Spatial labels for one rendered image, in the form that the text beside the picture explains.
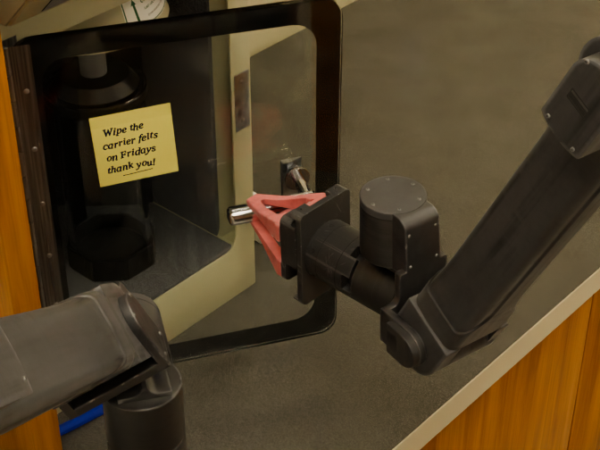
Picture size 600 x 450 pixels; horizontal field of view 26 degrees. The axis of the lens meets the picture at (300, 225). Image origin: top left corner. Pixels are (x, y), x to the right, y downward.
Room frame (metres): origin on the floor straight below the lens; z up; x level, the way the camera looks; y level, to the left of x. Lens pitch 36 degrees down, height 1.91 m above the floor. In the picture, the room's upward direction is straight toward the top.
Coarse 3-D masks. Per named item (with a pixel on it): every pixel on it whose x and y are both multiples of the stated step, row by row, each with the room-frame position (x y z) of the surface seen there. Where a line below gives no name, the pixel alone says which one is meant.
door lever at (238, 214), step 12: (300, 168) 1.08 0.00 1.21; (288, 180) 1.07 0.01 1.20; (300, 180) 1.06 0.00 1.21; (300, 192) 1.05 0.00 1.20; (312, 192) 1.04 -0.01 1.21; (240, 204) 1.02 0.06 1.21; (264, 204) 1.02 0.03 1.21; (228, 216) 1.01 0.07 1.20; (240, 216) 1.01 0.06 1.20; (252, 216) 1.01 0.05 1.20
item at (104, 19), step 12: (132, 0) 1.16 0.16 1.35; (144, 0) 1.17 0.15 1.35; (156, 0) 1.19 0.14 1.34; (108, 12) 1.14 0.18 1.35; (120, 12) 1.15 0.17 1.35; (132, 12) 1.15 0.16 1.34; (144, 12) 1.16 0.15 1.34; (156, 12) 1.18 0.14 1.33; (168, 12) 1.20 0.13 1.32; (84, 24) 1.13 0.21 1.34; (96, 24) 1.13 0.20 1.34; (108, 24) 1.14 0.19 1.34
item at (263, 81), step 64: (320, 0) 1.09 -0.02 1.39; (64, 64) 1.01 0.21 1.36; (128, 64) 1.03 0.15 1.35; (192, 64) 1.05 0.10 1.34; (256, 64) 1.07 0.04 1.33; (320, 64) 1.08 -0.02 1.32; (64, 128) 1.01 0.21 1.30; (192, 128) 1.05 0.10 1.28; (256, 128) 1.07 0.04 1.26; (320, 128) 1.08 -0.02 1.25; (64, 192) 1.01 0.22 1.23; (128, 192) 1.03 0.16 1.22; (192, 192) 1.05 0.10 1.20; (256, 192) 1.07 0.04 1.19; (320, 192) 1.08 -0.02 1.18; (64, 256) 1.01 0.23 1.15; (128, 256) 1.03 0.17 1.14; (192, 256) 1.04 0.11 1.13; (256, 256) 1.06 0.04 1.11; (192, 320) 1.04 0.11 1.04; (256, 320) 1.06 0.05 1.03; (320, 320) 1.09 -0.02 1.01
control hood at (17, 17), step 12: (0, 0) 0.99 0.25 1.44; (12, 0) 0.98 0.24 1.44; (24, 0) 0.97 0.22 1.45; (36, 0) 0.97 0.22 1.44; (48, 0) 0.99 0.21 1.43; (0, 12) 0.99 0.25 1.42; (12, 12) 0.98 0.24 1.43; (24, 12) 0.98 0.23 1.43; (36, 12) 1.00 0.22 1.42; (12, 24) 0.99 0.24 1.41
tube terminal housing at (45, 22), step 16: (80, 0) 1.08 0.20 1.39; (96, 0) 1.09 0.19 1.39; (112, 0) 1.11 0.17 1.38; (128, 0) 1.12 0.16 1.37; (224, 0) 1.26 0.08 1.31; (240, 0) 1.24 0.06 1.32; (48, 16) 1.05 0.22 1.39; (64, 16) 1.06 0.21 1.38; (80, 16) 1.08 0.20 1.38; (16, 32) 1.02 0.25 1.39; (32, 32) 1.04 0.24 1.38; (48, 32) 1.05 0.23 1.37
